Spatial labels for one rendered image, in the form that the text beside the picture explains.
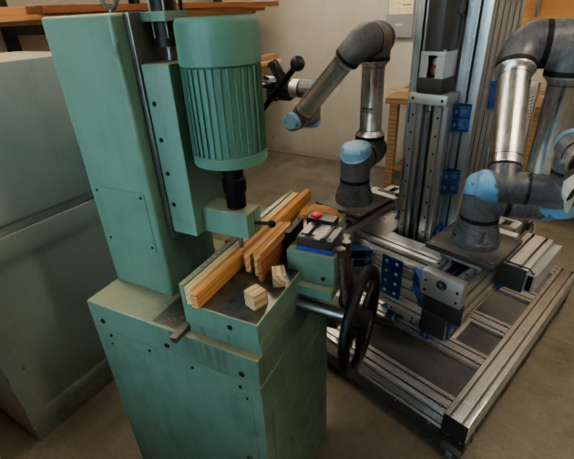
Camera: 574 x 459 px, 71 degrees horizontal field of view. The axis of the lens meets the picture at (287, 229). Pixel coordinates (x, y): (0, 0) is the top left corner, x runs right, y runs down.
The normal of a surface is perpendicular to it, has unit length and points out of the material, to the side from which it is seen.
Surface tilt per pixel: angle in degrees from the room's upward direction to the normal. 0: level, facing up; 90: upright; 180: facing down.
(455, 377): 0
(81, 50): 90
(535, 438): 0
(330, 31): 90
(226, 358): 90
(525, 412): 0
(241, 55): 90
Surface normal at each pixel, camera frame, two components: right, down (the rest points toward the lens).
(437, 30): -0.72, 0.36
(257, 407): -0.44, 0.44
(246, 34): 0.79, 0.26
